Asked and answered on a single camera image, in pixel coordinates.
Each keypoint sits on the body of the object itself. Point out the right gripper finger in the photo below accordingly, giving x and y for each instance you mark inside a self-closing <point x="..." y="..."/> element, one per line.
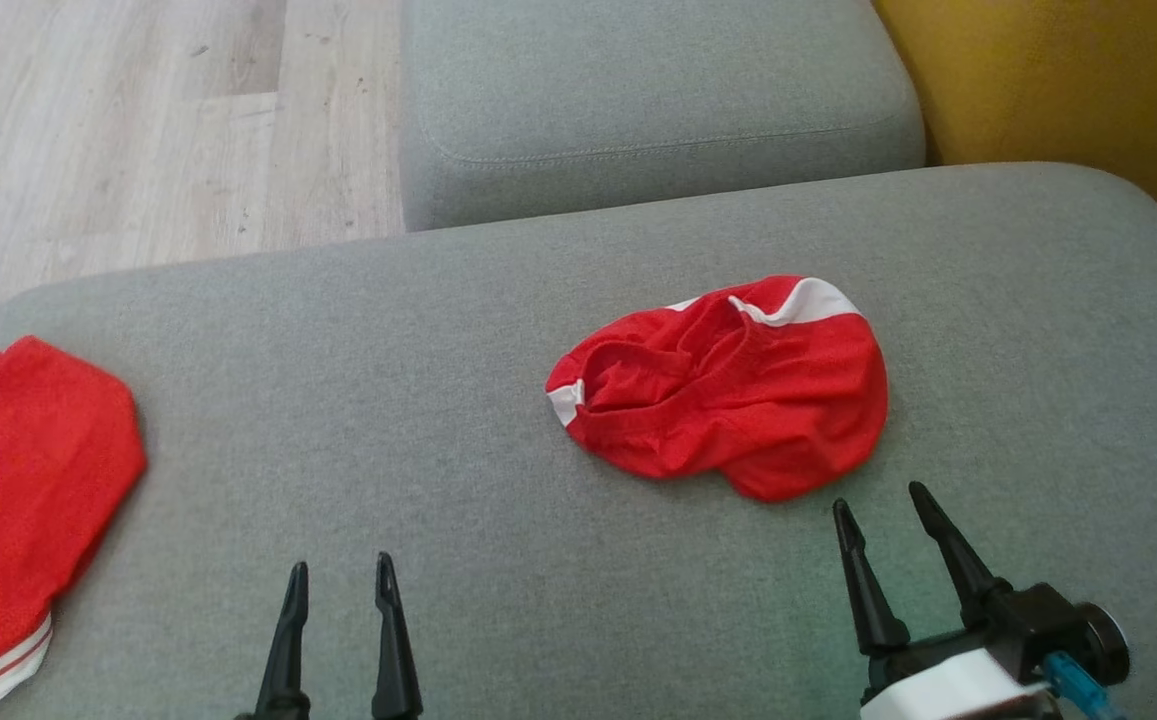
<point x="958" y="560"/>
<point x="868" y="590"/>

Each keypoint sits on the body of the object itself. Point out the yellow upholstered furniture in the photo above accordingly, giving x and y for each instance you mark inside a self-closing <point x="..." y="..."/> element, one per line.
<point x="1088" y="80"/>

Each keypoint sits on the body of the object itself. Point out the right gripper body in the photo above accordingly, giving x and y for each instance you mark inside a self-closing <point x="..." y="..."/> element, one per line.
<point x="1028" y="625"/>

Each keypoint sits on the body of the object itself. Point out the red garment with striped hem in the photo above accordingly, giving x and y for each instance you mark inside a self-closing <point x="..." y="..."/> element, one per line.
<point x="18" y="480"/>

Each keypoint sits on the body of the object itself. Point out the grey sofa ottoman cushion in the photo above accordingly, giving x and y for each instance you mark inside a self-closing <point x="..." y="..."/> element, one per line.
<point x="638" y="100"/>

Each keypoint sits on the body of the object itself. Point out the red garment with white band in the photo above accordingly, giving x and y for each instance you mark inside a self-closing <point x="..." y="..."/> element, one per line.
<point x="738" y="400"/>

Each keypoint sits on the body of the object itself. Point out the grey sofa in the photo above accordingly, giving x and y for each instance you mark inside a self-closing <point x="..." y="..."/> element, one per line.
<point x="438" y="400"/>

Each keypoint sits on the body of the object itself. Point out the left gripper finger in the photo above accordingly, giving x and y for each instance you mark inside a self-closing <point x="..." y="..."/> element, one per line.
<point x="288" y="650"/>
<point x="394" y="650"/>

